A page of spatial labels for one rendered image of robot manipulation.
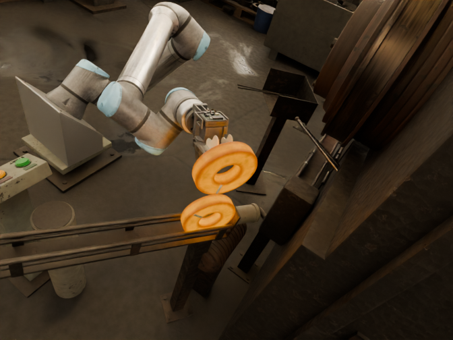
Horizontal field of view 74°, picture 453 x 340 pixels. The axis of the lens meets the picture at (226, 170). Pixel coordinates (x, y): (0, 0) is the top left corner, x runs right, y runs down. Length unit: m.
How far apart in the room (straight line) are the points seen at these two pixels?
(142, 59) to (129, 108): 0.20
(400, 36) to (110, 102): 0.69
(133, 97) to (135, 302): 0.91
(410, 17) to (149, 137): 0.68
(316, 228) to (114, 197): 1.25
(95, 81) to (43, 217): 0.83
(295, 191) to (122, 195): 1.11
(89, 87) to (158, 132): 0.83
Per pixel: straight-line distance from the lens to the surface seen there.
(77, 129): 1.62
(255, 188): 1.95
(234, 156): 0.64
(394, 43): 0.75
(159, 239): 0.80
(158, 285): 1.50
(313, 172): 1.21
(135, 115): 0.88
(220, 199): 0.80
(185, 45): 1.35
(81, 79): 1.68
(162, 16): 1.24
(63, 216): 1.06
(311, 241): 0.70
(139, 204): 1.72
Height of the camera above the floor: 1.38
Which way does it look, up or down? 44 degrees down
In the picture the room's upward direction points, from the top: 21 degrees clockwise
